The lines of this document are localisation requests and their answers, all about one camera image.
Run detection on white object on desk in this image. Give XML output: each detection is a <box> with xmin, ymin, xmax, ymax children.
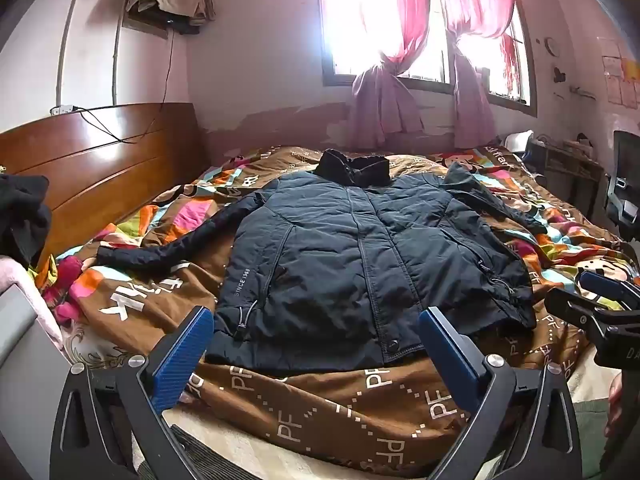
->
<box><xmin>500</xmin><ymin>131</ymin><xmax>535</xmax><ymax>153</ymax></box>

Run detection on cream bed sheet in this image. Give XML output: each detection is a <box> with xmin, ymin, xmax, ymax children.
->
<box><xmin>65</xmin><ymin>330</ymin><xmax>441</xmax><ymax>480</ymax></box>

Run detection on grey flat panel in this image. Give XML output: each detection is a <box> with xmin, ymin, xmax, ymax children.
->
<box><xmin>0</xmin><ymin>285</ymin><xmax>76</xmax><ymax>480</ymax></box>

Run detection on dark navy padded jacket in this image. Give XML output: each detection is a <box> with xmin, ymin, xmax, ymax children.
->
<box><xmin>96</xmin><ymin>149</ymin><xmax>551</xmax><ymax>373</ymax></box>

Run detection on person's grey-green clothing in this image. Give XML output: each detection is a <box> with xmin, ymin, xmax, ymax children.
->
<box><xmin>574</xmin><ymin>399</ymin><xmax>612</xmax><ymax>480</ymax></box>

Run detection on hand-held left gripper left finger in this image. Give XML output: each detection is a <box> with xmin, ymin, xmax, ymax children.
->
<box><xmin>49</xmin><ymin>305</ymin><xmax>216</xmax><ymax>480</ymax></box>

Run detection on black cloth pile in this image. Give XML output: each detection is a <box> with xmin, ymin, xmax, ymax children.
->
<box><xmin>0</xmin><ymin>174</ymin><xmax>53</xmax><ymax>268</ymax></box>

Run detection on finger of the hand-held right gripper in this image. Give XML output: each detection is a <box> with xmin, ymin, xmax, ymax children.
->
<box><xmin>579</xmin><ymin>270</ymin><xmax>640</xmax><ymax>312</ymax></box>
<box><xmin>544</xmin><ymin>287</ymin><xmax>618</xmax><ymax>342</ymax></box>

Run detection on white wall pipe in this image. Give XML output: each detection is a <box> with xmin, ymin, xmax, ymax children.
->
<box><xmin>56</xmin><ymin>0</ymin><xmax>96</xmax><ymax>108</ymax></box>

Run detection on dark-framed window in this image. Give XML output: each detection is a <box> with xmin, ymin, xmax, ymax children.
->
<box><xmin>317</xmin><ymin>0</ymin><xmax>538</xmax><ymax>121</ymax></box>

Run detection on black box device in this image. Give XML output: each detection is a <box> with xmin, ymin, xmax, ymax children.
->
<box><xmin>155</xmin><ymin>12</ymin><xmax>201</xmax><ymax>36</ymax></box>

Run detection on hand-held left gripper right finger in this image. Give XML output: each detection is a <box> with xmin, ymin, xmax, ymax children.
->
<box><xmin>417</xmin><ymin>307</ymin><xmax>583</xmax><ymax>480</ymax></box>

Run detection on person's right hand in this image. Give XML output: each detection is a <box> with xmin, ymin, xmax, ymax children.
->
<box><xmin>606</xmin><ymin>374</ymin><xmax>625</xmax><ymax>437</ymax></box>

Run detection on brown printed blanket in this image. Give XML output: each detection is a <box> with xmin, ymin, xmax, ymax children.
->
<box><xmin>30</xmin><ymin>142</ymin><xmax>640</xmax><ymax>476</ymax></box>

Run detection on black office chair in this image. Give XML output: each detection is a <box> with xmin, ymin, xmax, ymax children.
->
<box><xmin>602</xmin><ymin>130</ymin><xmax>640</xmax><ymax>241</ymax></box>

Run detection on pink cloth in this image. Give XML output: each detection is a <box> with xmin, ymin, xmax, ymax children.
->
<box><xmin>0</xmin><ymin>255</ymin><xmax>66</xmax><ymax>351</ymax></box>

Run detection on wall papers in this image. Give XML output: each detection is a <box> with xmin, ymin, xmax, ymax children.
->
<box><xmin>602</xmin><ymin>37</ymin><xmax>640</xmax><ymax>108</ymax></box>

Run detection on black cable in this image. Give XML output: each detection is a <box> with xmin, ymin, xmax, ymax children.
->
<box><xmin>80</xmin><ymin>35</ymin><xmax>173</xmax><ymax>143</ymax></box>

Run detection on cluttered desk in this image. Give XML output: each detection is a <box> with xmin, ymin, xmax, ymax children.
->
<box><xmin>525</xmin><ymin>135</ymin><xmax>606</xmax><ymax>221</ymax></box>

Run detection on pink curtain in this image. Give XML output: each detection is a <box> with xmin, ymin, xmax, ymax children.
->
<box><xmin>320</xmin><ymin>0</ymin><xmax>436</xmax><ymax>148</ymax></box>
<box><xmin>430</xmin><ymin>0</ymin><xmax>521</xmax><ymax>146</ymax></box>

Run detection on wooden headboard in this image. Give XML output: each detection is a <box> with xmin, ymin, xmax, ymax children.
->
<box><xmin>0</xmin><ymin>102</ymin><xmax>208</xmax><ymax>261</ymax></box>

